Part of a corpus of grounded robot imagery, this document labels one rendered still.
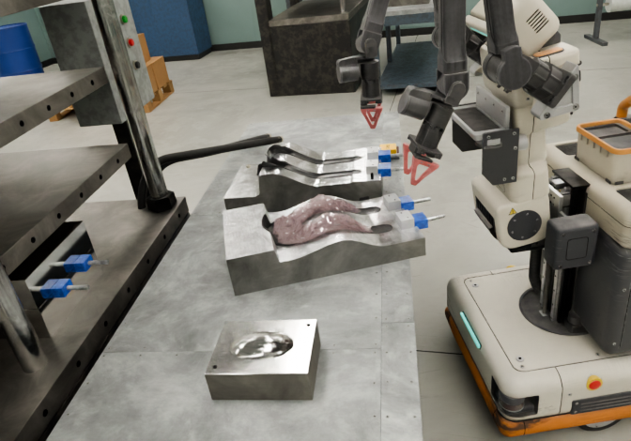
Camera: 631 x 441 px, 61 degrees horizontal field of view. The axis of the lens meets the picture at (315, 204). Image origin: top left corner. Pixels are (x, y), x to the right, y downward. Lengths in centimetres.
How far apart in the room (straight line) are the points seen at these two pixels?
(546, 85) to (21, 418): 134
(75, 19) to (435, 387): 178
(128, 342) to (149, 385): 16
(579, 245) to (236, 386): 106
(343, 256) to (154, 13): 755
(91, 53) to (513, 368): 168
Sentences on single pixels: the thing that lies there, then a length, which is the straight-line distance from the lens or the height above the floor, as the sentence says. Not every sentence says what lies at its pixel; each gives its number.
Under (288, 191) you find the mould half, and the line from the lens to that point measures 165.
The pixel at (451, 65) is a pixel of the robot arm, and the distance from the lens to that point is 128.
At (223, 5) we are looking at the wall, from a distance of 876.
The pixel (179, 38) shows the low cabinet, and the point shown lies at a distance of 855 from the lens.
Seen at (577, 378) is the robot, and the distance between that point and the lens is 190.
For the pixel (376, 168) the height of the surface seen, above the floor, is 91.
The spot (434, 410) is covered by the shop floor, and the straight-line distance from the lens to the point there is 209.
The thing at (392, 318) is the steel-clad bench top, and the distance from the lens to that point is 122.
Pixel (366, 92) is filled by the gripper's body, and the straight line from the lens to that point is 167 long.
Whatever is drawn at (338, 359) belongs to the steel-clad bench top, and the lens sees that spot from 113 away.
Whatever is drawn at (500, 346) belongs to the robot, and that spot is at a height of 28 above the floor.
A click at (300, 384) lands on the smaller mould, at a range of 104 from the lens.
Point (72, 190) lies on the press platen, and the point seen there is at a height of 104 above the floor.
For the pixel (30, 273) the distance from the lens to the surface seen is 141.
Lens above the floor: 159
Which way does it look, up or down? 28 degrees down
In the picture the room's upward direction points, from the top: 8 degrees counter-clockwise
